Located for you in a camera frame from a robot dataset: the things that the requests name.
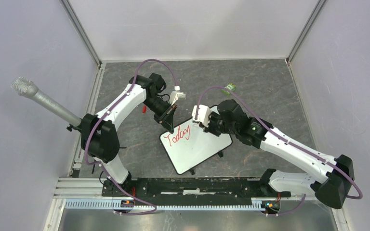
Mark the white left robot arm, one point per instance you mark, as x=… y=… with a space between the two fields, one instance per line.
x=99 y=133

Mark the small white whiteboard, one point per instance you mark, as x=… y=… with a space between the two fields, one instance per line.
x=188 y=146

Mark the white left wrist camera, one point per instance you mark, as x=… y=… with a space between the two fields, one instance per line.
x=175 y=95

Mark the toothed light blue strip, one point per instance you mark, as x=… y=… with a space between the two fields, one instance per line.
x=117 y=204

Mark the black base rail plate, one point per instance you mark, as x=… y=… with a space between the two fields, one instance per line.
x=199 y=191

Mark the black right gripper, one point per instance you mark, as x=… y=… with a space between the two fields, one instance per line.
x=209 y=129

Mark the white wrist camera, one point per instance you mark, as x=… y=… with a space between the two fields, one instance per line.
x=175 y=95
x=200 y=115

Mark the green toy block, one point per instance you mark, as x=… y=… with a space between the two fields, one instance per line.
x=229 y=88

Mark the aluminium frame rail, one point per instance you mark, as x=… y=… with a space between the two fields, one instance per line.
x=86 y=188

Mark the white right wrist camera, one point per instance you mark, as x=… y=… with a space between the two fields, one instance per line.
x=200 y=115

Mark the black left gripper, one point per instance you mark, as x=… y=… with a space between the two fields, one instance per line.
x=170 y=111

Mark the silver microphone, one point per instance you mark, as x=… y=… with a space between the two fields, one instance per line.
x=28 y=89

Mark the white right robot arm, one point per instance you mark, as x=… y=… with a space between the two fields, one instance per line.
x=324 y=176

